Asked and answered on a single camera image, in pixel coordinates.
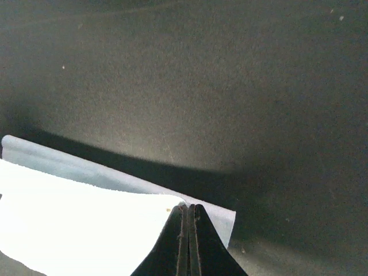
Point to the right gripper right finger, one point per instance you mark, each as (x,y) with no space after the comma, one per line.
(206,253)

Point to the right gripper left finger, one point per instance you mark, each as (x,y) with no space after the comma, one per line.
(169,255)

